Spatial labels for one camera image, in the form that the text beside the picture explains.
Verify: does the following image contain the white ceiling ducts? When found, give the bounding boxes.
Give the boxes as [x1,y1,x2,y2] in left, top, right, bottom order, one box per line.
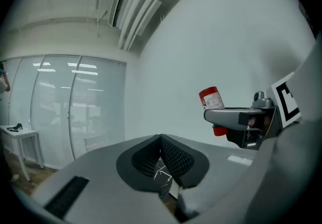
[118,0,188,52]

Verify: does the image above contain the white table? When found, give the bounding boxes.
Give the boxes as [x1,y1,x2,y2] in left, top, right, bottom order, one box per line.
[0,124,45,182]

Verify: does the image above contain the white sprinkler pipe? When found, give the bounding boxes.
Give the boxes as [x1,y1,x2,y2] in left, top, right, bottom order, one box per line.
[95,10,109,38]

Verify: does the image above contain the glass partition with blinds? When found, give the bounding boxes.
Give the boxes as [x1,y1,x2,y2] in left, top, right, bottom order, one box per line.
[5,54,127,170]

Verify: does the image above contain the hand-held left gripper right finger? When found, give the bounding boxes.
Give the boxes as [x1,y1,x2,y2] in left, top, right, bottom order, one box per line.
[160,133,259,224]

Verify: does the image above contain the person's right hand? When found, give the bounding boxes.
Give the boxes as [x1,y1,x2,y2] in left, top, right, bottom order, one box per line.
[248,114,273,128]

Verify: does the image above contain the white ceiling air vent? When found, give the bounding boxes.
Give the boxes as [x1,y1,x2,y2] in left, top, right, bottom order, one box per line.
[108,0,128,28]

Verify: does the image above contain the red small bottle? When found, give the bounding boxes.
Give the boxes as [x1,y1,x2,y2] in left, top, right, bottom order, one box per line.
[198,86,228,137]

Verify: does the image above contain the gray gripper-mounted camera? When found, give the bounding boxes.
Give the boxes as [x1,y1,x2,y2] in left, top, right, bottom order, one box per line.
[252,91,274,108]

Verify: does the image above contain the white chair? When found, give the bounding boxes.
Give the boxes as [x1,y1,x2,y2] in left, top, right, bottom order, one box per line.
[84,133,106,154]

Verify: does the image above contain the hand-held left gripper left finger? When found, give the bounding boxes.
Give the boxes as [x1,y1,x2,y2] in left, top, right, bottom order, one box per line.
[32,133,177,224]

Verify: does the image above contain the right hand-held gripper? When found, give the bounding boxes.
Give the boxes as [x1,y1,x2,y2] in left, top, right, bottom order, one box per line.
[203,71,302,151]

